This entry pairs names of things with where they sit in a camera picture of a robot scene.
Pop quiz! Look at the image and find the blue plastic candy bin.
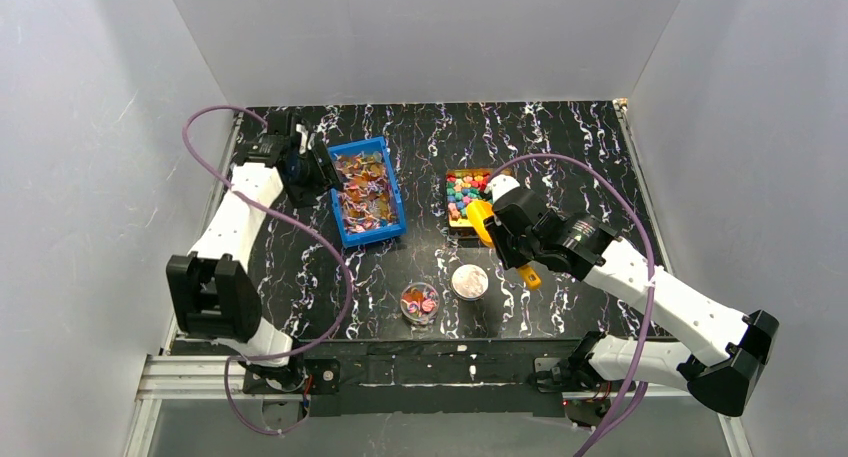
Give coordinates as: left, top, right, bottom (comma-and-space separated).
329, 136, 407, 248

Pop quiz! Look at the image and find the yellow plastic scoop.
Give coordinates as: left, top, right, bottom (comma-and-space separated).
466, 200, 541, 290

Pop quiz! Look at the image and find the white round jar lid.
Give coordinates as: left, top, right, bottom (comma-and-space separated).
451, 264, 489, 301

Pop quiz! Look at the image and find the dark tin of star candies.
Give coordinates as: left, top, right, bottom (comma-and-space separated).
444, 168, 494, 233

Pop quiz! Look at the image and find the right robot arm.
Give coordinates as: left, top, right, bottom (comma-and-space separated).
473, 175, 779, 417

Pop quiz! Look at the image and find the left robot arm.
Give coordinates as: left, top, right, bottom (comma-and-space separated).
166, 110, 342, 369

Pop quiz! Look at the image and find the clear round plastic jar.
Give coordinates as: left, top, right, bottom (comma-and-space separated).
399, 282, 441, 326

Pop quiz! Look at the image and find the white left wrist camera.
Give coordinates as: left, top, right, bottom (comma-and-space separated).
294, 123, 314, 155

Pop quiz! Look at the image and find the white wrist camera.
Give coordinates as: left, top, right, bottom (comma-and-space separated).
294, 123, 314, 155
486, 174, 520, 203

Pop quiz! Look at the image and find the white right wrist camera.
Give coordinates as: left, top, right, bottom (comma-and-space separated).
486, 174, 520, 203

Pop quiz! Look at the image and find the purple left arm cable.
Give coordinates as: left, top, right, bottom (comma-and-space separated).
182, 105, 356, 437

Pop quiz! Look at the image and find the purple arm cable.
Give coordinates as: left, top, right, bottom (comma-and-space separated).
182, 105, 356, 437
486, 153, 657, 457

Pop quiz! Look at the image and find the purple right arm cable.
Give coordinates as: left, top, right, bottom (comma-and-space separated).
486, 153, 657, 457

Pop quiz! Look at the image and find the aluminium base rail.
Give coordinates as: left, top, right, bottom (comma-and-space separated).
125, 337, 750, 456

